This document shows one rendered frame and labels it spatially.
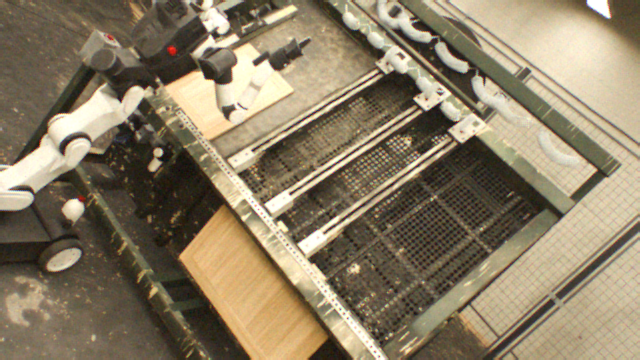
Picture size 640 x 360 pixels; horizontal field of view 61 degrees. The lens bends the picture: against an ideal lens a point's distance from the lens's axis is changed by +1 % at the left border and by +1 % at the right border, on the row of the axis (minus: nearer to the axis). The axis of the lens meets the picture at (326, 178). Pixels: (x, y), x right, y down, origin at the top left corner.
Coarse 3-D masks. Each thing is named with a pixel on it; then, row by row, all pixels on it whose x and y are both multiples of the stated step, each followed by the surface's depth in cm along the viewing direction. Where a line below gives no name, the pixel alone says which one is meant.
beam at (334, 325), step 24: (144, 96) 285; (168, 96) 286; (168, 120) 278; (192, 144) 272; (216, 168) 265; (216, 192) 267; (240, 216) 253; (264, 240) 247; (288, 240) 248; (288, 264) 242; (312, 288) 237; (312, 312) 238; (336, 312) 232; (336, 336) 227
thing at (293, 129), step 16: (400, 48) 288; (384, 64) 298; (368, 80) 299; (384, 80) 304; (336, 96) 289; (352, 96) 292; (320, 112) 283; (288, 128) 279; (304, 128) 282; (256, 144) 271; (272, 144) 272; (240, 160) 266; (256, 160) 273
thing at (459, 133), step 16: (464, 128) 270; (480, 128) 279; (448, 144) 278; (416, 160) 271; (432, 160) 272; (400, 176) 267; (416, 176) 271; (384, 192) 262; (352, 208) 256; (368, 208) 257; (336, 224) 252; (352, 224) 257; (304, 240) 246; (320, 240) 246; (304, 256) 247
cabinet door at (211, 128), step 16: (240, 48) 310; (240, 64) 304; (192, 80) 296; (208, 80) 297; (240, 80) 299; (272, 80) 299; (176, 96) 290; (192, 96) 291; (208, 96) 292; (272, 96) 294; (192, 112) 285; (208, 112) 286; (256, 112) 288; (208, 128) 281; (224, 128) 281
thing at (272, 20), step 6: (288, 6) 326; (294, 6) 327; (276, 12) 323; (288, 12) 324; (294, 12) 326; (270, 18) 321; (276, 18) 321; (282, 18) 323; (288, 18) 326; (270, 24) 319; (276, 24) 323; (258, 30) 316; (264, 30) 319; (234, 36) 312; (246, 36) 313; (252, 36) 316; (222, 42) 309; (228, 42) 309; (234, 42) 310; (240, 42) 313; (162, 84) 296
